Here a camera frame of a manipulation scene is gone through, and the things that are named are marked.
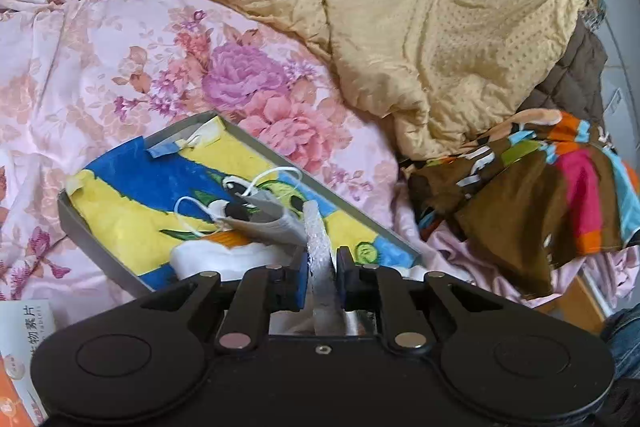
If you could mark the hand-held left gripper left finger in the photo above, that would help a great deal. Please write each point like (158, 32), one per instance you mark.
(301, 279)

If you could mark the person's jeans leg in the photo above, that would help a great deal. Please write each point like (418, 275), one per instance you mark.
(625, 337)

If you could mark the pink floral bedsheet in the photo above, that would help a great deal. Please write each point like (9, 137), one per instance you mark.
(100, 82)

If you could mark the silver crinkled strip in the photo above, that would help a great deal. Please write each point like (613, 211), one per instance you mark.
(320, 247)

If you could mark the colourful patchwork garment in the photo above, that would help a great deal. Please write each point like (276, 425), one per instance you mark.
(500, 207)

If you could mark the grey shallow tray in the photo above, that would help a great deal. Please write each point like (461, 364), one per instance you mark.
(95, 242)

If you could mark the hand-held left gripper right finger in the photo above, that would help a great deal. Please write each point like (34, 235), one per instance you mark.
(343, 279)

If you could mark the cartoon print towel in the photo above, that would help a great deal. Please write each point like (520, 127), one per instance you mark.
(130, 187)

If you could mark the grey face mask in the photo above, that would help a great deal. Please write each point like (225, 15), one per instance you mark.
(270, 227)

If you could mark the yellow dotted quilt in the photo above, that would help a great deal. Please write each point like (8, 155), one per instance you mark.
(400, 7)

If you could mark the wooden furniture panel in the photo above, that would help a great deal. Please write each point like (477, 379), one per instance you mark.
(580, 302)

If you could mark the white and orange box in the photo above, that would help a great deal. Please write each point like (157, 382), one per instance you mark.
(25, 332)

